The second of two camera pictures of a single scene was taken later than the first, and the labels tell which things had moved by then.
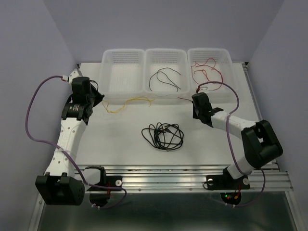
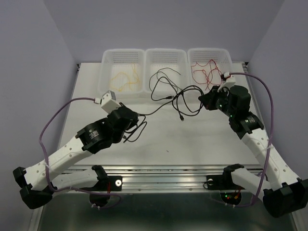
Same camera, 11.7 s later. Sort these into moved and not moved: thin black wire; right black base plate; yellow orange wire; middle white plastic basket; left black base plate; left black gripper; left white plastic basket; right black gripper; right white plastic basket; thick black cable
Moved: left black gripper; yellow orange wire; right black gripper; thick black cable
Not moved: left black base plate; left white plastic basket; right black base plate; middle white plastic basket; thin black wire; right white plastic basket
